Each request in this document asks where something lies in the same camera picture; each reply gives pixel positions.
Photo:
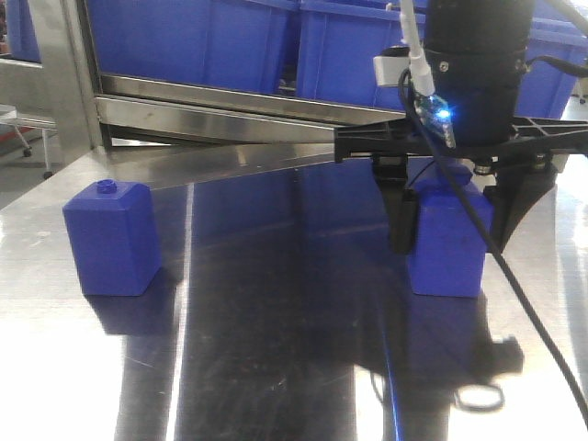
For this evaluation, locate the blue plastic bin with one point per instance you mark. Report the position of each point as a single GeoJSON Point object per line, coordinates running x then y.
{"type": "Point", "coordinates": [338, 41]}
{"type": "Point", "coordinates": [237, 45]}

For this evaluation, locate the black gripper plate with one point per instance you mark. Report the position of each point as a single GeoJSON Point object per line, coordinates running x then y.
{"type": "Point", "coordinates": [523, 178]}

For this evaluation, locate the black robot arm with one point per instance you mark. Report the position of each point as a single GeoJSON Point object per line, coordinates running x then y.
{"type": "Point", "coordinates": [459, 93]}

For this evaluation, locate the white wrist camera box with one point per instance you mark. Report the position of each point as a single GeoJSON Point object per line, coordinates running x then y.
{"type": "Point", "coordinates": [389, 65]}

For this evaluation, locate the far left blue bin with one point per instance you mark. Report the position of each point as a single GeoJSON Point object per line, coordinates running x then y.
{"type": "Point", "coordinates": [21, 37]}

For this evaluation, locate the blue block part with cap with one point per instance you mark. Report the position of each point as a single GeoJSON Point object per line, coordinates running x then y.
{"type": "Point", "coordinates": [448, 253]}

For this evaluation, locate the stainless steel shelf frame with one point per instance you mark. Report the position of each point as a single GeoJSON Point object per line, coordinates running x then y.
{"type": "Point", "coordinates": [68, 93]}

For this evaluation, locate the right blue plastic bin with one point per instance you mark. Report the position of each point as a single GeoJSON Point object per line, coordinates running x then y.
{"type": "Point", "coordinates": [338, 41]}

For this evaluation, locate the blue block part with hole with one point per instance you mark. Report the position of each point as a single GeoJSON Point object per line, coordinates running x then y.
{"type": "Point", "coordinates": [112, 232]}

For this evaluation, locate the left blue plastic bin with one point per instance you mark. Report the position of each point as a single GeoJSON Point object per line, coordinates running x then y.
{"type": "Point", "coordinates": [237, 45]}

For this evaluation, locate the far right blue bin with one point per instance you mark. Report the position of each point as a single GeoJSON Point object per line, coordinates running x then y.
{"type": "Point", "coordinates": [544, 92]}

